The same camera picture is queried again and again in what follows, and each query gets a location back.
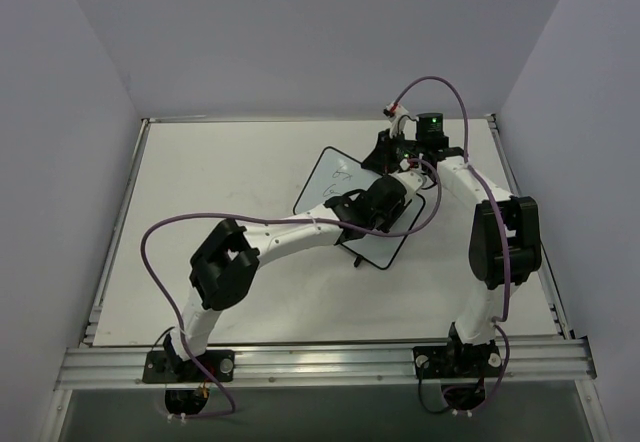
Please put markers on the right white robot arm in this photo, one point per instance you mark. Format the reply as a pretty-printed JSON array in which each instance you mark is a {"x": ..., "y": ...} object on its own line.
[{"x": 505, "y": 245}]

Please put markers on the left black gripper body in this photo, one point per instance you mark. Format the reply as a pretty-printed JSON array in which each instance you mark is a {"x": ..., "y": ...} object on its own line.
[{"x": 380, "y": 217}]

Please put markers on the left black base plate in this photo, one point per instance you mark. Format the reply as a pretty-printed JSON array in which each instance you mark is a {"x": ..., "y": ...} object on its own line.
[{"x": 159, "y": 368}]

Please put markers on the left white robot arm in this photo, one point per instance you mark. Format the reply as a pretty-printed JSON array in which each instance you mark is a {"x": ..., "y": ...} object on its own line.
[{"x": 225, "y": 264}]

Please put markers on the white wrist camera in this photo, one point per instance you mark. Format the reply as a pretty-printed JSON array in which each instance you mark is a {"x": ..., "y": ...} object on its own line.
[
  {"x": 398, "y": 116},
  {"x": 412, "y": 181}
]

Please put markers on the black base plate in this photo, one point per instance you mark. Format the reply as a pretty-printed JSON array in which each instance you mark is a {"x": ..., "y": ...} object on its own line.
[
  {"x": 457, "y": 362},
  {"x": 159, "y": 368}
]

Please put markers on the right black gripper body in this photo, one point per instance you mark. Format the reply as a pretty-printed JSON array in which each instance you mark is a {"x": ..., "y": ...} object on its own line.
[{"x": 378, "y": 153}]

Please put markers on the aluminium mounting rail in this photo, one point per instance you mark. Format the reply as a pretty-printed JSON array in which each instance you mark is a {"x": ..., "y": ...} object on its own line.
[{"x": 315, "y": 365}]

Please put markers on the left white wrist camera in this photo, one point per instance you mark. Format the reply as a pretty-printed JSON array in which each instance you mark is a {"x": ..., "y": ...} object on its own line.
[{"x": 412, "y": 181}]

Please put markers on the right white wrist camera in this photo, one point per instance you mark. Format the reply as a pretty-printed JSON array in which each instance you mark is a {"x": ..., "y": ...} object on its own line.
[{"x": 398, "y": 116}]

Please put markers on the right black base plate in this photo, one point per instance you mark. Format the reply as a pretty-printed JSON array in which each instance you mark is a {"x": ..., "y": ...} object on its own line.
[{"x": 457, "y": 362}]

